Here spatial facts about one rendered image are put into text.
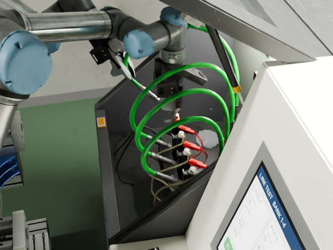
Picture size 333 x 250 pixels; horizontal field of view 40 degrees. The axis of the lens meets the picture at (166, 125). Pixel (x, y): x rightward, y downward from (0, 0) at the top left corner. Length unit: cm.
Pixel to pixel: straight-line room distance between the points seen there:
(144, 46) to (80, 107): 225
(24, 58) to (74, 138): 223
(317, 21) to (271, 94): 42
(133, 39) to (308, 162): 59
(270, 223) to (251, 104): 27
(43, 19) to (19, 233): 60
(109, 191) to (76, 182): 137
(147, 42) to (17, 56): 40
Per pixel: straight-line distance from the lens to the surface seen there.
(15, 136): 171
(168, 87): 137
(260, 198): 95
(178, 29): 127
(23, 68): 95
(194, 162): 139
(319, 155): 80
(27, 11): 145
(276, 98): 93
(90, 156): 301
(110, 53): 149
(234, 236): 106
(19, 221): 141
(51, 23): 117
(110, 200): 148
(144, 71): 174
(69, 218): 268
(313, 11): 138
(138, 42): 119
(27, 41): 95
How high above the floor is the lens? 206
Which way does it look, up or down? 40 degrees down
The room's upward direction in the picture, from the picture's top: 2 degrees clockwise
